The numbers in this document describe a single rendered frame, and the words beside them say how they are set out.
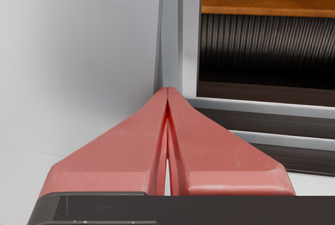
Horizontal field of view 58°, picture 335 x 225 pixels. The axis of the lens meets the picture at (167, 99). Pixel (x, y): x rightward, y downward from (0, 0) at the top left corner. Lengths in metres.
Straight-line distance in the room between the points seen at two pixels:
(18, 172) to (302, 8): 0.22
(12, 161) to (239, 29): 0.34
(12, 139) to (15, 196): 0.05
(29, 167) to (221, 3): 0.18
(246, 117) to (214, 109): 0.02
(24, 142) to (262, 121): 0.12
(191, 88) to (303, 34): 0.32
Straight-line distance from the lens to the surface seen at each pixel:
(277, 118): 0.16
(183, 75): 0.15
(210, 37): 0.45
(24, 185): 0.20
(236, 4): 0.25
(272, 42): 0.46
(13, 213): 0.23
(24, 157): 0.18
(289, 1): 0.27
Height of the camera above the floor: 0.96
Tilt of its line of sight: 53 degrees down
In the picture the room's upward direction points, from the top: 164 degrees counter-clockwise
